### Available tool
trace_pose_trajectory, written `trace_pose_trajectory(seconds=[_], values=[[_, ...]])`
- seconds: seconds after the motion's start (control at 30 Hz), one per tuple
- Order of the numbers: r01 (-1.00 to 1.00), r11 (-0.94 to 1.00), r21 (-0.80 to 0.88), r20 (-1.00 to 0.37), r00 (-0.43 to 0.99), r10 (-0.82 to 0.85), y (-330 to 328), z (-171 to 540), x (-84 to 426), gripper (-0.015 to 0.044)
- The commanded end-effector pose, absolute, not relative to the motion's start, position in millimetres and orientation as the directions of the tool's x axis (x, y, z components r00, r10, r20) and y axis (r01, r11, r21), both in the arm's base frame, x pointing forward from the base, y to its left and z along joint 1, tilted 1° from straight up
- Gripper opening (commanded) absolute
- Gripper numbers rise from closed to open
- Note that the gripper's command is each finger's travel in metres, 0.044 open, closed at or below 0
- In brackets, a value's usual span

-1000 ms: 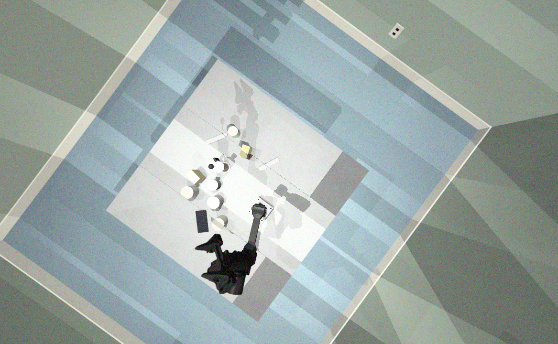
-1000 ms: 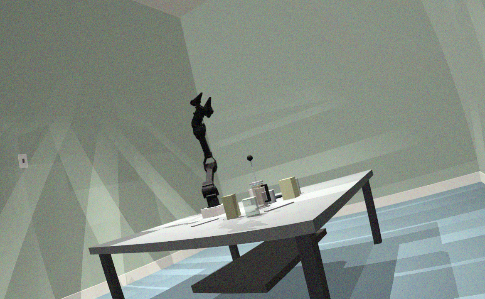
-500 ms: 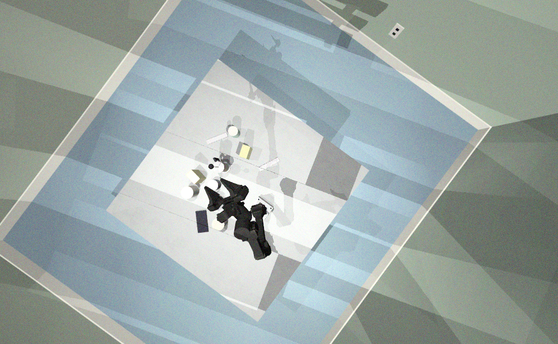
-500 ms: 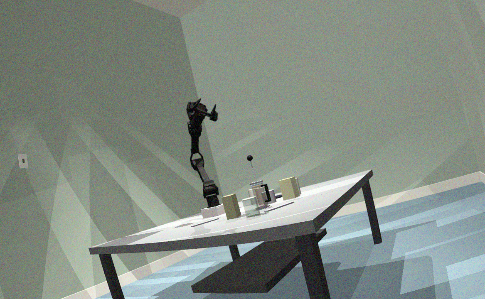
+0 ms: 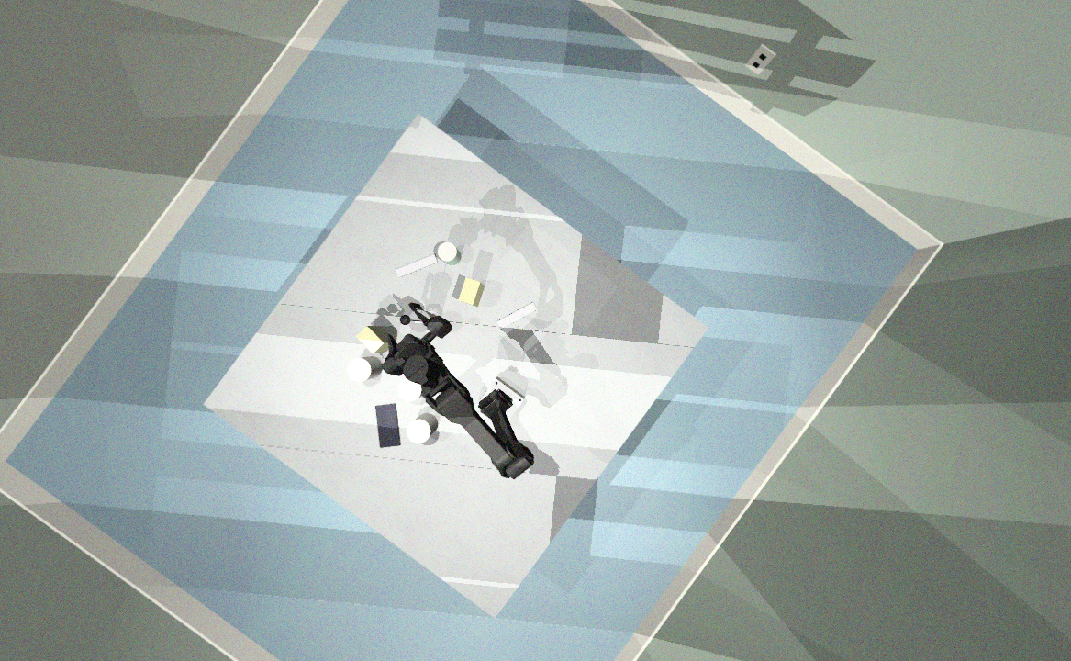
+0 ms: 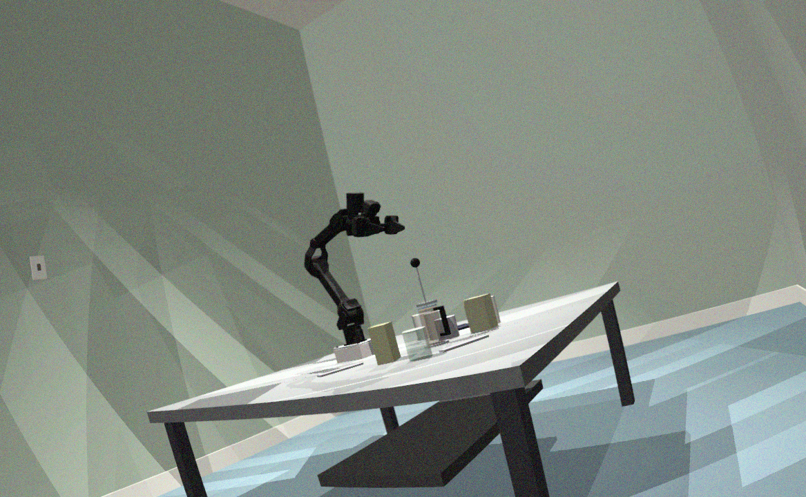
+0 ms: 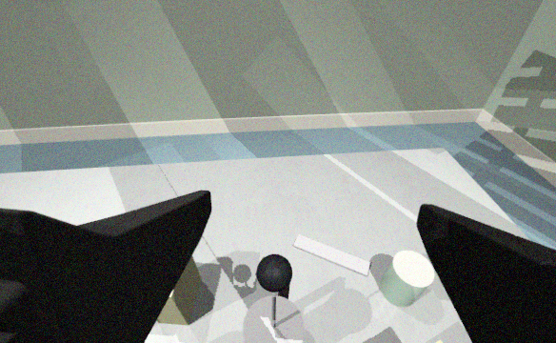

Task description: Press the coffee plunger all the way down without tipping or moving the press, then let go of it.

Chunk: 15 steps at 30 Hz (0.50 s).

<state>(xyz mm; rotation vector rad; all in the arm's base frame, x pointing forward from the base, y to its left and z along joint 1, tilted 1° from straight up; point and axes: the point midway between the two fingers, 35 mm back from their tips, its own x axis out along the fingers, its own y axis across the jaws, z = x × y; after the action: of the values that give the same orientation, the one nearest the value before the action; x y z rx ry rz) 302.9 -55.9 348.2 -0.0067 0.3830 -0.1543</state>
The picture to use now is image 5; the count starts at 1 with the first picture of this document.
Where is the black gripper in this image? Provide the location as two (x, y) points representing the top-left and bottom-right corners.
(382, 310), (452, 376)

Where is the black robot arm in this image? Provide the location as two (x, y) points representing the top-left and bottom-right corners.
(394, 334), (534, 479)

